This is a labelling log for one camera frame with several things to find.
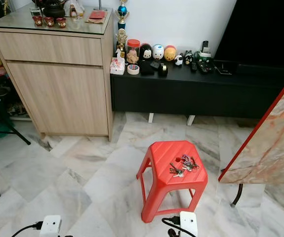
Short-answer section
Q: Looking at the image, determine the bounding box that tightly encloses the white tape roll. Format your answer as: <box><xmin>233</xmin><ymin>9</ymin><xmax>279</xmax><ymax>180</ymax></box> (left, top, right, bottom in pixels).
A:
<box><xmin>126</xmin><ymin>64</ymin><xmax>141</xmax><ymax>76</ymax></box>

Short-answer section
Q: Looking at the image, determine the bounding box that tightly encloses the light wooden cabinet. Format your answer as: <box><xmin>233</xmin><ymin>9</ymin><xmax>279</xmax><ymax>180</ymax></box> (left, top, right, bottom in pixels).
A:
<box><xmin>0</xmin><ymin>6</ymin><xmax>115</xmax><ymax>142</ymax></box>

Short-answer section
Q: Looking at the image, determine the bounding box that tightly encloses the white ceramic figurine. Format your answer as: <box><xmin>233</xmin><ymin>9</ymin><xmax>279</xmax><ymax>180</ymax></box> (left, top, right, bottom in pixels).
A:
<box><xmin>67</xmin><ymin>0</ymin><xmax>85</xmax><ymax>18</ymax></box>

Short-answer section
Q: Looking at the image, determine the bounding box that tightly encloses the black pouch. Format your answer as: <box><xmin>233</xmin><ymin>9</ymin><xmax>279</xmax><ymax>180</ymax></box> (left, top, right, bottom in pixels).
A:
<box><xmin>140</xmin><ymin>60</ymin><xmax>156</xmax><ymax>76</ymax></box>

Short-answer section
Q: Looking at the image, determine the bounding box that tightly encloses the blue and gold trophy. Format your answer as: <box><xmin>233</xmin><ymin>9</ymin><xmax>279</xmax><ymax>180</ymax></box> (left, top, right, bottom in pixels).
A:
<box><xmin>116</xmin><ymin>0</ymin><xmax>130</xmax><ymax>30</ymax></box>

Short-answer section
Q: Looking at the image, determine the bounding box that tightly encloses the marble table with red edge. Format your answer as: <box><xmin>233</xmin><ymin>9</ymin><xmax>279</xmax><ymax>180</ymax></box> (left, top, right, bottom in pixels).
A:
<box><xmin>218</xmin><ymin>65</ymin><xmax>284</xmax><ymax>208</ymax></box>

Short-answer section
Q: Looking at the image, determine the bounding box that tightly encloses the small gold trophy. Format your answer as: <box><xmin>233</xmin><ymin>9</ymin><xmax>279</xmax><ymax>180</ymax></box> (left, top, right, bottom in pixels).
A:
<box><xmin>115</xmin><ymin>29</ymin><xmax>128</xmax><ymax>54</ymax></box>

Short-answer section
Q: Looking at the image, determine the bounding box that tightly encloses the dark grey key bunch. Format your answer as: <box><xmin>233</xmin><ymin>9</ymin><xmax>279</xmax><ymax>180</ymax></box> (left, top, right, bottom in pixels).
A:
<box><xmin>169</xmin><ymin>162</ymin><xmax>185</xmax><ymax>178</ymax></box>

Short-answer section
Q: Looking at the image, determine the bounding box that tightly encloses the pink white tissue pack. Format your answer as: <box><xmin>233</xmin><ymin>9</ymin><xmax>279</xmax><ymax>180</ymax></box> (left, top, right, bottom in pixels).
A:
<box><xmin>110</xmin><ymin>49</ymin><xmax>126</xmax><ymax>76</ymax></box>

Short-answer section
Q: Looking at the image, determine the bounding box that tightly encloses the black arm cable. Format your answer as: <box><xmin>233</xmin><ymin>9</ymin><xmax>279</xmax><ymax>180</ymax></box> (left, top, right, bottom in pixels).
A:
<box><xmin>12</xmin><ymin>222</ymin><xmax>42</xmax><ymax>237</ymax></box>
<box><xmin>162</xmin><ymin>216</ymin><xmax>183</xmax><ymax>237</ymax></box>

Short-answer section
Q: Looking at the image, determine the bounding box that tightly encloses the white round figurine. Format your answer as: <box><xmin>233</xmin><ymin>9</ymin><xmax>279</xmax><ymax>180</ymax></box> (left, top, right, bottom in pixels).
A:
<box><xmin>152</xmin><ymin>44</ymin><xmax>165</xmax><ymax>61</ymax></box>

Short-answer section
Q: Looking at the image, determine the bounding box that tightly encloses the black penguin figurine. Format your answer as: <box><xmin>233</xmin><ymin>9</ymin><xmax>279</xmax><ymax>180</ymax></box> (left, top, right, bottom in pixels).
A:
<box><xmin>140</xmin><ymin>43</ymin><xmax>153</xmax><ymax>61</ymax></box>

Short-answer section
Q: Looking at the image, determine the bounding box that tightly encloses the clear jar with red lid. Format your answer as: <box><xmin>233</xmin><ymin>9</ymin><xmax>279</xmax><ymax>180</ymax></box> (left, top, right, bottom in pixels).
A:
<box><xmin>126</xmin><ymin>39</ymin><xmax>141</xmax><ymax>64</ymax></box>

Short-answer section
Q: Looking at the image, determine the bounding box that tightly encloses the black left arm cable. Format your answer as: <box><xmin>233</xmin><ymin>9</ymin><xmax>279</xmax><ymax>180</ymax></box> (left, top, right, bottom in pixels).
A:
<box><xmin>12</xmin><ymin>222</ymin><xmax>42</xmax><ymax>237</ymax></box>

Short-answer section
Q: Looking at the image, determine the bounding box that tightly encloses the small black cat figurine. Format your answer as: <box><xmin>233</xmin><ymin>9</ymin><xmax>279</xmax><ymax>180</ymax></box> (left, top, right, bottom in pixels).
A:
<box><xmin>184</xmin><ymin>50</ymin><xmax>194</xmax><ymax>65</ymax></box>

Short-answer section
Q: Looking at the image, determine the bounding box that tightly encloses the key bunch with purple tag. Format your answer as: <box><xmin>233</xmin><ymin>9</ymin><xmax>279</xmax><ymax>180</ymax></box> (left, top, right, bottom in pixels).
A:
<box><xmin>179</xmin><ymin>154</ymin><xmax>200</xmax><ymax>172</ymax></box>

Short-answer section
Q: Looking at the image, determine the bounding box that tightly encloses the black television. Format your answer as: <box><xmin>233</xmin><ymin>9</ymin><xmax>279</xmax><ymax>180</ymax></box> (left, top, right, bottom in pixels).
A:
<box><xmin>213</xmin><ymin>0</ymin><xmax>284</xmax><ymax>68</ymax></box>

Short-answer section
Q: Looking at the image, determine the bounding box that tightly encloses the black tape dispenser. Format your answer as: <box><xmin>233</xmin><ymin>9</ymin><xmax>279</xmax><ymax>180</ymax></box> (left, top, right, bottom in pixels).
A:
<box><xmin>158</xmin><ymin>63</ymin><xmax>169</xmax><ymax>77</ymax></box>

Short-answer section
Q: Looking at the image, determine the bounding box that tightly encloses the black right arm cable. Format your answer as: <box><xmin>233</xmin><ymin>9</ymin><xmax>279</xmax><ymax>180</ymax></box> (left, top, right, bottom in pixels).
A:
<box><xmin>162</xmin><ymin>216</ymin><xmax>183</xmax><ymax>237</ymax></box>

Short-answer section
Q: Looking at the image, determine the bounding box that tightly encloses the orange yellow round figurine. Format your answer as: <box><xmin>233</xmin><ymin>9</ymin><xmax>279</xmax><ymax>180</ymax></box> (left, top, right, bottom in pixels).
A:
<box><xmin>164</xmin><ymin>45</ymin><xmax>177</xmax><ymax>62</ymax></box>

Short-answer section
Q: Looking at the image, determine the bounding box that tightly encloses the black teapot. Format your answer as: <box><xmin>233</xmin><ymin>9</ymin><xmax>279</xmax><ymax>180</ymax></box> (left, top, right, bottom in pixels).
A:
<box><xmin>43</xmin><ymin>0</ymin><xmax>67</xmax><ymax>19</ymax></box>

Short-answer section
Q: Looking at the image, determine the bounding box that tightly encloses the red envelope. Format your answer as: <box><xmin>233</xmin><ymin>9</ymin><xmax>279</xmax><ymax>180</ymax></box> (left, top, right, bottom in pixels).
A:
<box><xmin>86</xmin><ymin>9</ymin><xmax>108</xmax><ymax>24</ymax></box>

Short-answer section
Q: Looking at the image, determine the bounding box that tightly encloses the black low TV console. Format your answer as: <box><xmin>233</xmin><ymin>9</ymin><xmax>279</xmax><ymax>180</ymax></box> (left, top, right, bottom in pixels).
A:
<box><xmin>111</xmin><ymin>60</ymin><xmax>284</xmax><ymax>126</ymax></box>

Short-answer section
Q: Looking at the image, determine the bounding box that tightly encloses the black tray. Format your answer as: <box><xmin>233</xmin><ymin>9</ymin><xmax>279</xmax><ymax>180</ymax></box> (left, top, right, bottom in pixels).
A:
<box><xmin>213</xmin><ymin>60</ymin><xmax>237</xmax><ymax>76</ymax></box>

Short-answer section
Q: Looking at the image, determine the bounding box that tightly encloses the black remote control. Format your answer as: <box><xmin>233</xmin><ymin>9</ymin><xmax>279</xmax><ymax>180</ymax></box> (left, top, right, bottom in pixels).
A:
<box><xmin>197</xmin><ymin>59</ymin><xmax>214</xmax><ymax>75</ymax></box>

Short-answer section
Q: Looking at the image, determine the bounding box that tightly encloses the red plastic stool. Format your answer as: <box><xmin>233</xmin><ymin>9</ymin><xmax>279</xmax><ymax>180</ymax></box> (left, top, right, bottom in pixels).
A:
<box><xmin>136</xmin><ymin>140</ymin><xmax>208</xmax><ymax>224</ymax></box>

